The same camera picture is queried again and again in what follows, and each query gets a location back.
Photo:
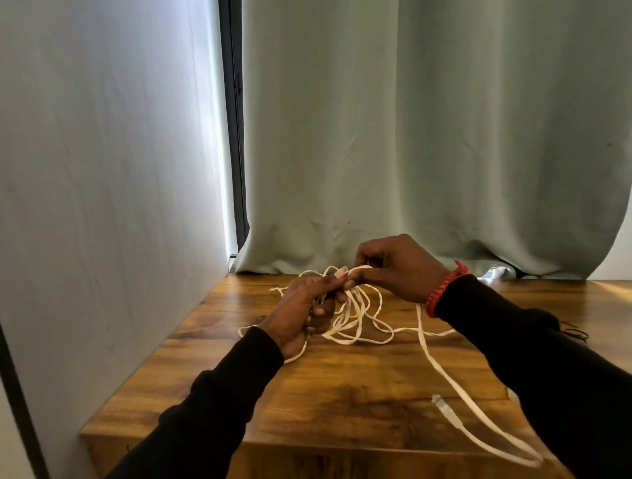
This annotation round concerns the person's left forearm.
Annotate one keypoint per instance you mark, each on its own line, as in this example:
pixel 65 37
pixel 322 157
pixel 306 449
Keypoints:
pixel 212 414

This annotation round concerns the wooden cabinet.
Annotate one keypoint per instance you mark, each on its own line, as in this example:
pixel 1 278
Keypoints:
pixel 370 409

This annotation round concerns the white side panel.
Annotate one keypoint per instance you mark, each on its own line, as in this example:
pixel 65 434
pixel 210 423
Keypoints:
pixel 99 197

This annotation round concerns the black window frame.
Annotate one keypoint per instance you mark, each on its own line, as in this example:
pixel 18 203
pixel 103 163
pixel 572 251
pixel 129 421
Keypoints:
pixel 234 98

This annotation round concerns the person's right forearm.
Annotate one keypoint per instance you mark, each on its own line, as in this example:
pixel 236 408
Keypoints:
pixel 543 375

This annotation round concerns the person's right hand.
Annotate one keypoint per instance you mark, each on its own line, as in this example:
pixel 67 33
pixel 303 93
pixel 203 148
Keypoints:
pixel 405 271

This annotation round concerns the grey-green curtain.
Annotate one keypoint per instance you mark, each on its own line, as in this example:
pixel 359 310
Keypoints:
pixel 444 148

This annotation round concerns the person's left hand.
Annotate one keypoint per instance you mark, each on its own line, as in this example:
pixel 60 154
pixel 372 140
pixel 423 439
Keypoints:
pixel 291 316

